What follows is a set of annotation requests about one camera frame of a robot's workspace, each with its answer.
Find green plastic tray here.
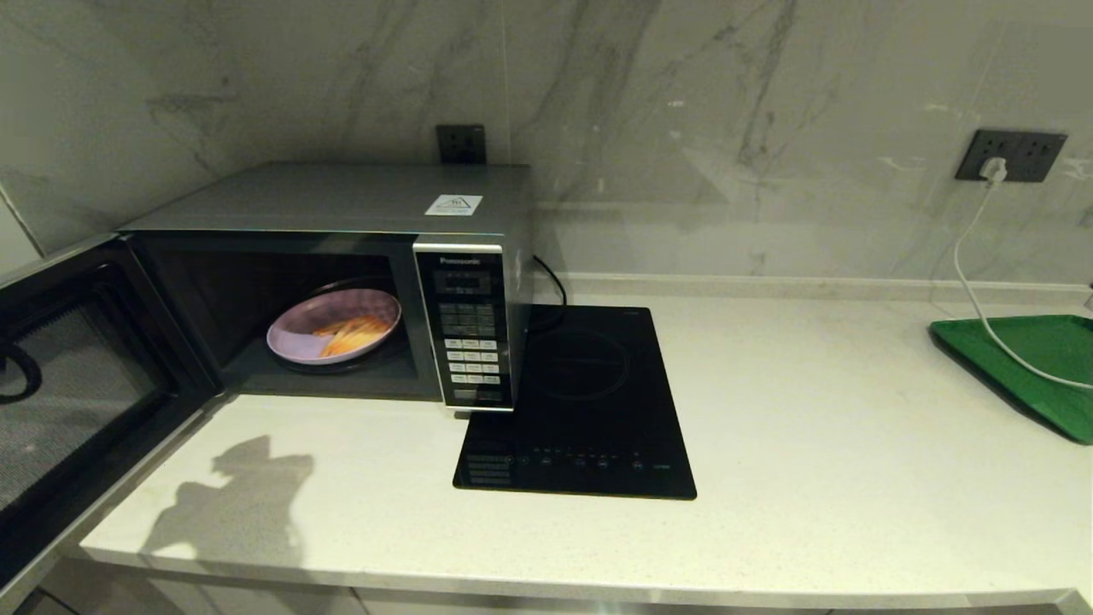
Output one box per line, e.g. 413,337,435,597
929,315,1093,444

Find glass microwave door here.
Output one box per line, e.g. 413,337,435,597
0,235,225,603

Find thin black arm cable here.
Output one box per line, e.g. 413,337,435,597
0,340,44,405

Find black induction cooktop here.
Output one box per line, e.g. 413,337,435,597
453,305,698,501

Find silver Panasonic microwave body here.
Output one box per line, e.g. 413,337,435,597
120,162,535,413

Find purple plastic plate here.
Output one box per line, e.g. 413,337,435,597
266,289,403,366

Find black power cord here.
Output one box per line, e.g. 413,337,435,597
533,255,568,334

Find white power cable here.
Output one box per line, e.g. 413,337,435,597
952,180,1093,391

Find black wide wall socket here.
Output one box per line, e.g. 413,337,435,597
956,129,1068,182

